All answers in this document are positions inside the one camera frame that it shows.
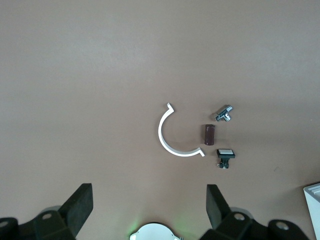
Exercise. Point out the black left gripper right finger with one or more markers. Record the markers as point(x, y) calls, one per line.
point(217, 210)

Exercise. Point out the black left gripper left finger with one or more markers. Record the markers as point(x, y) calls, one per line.
point(75, 212)

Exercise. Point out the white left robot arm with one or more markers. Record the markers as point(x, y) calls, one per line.
point(153, 232)

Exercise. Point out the square white push button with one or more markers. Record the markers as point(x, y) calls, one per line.
point(226, 153)

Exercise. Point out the white drawer cabinet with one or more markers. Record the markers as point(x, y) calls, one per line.
point(313, 212)

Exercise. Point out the dark brown cylinder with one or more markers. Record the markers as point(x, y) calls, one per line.
point(209, 135)

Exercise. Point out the chrome metal tee fitting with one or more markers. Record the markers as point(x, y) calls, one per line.
point(223, 113)

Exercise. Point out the white semicircular pipe clamp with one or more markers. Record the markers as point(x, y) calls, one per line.
point(160, 130)

